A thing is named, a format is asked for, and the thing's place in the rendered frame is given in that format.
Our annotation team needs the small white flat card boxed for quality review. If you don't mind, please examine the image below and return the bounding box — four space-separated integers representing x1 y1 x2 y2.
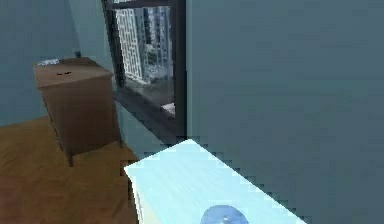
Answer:
37 58 61 66

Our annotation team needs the black framed window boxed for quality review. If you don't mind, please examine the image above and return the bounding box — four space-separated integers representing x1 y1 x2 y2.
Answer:
101 0 187 145

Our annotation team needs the pale blue cabinet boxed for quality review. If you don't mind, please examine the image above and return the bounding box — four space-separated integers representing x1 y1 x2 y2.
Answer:
123 138 308 224

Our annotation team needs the blue round dish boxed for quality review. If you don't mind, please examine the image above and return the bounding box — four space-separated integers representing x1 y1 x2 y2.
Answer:
200 204 250 224

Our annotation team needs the brown wooden cabinet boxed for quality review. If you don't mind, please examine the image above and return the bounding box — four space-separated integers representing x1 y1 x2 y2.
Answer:
32 56 123 168

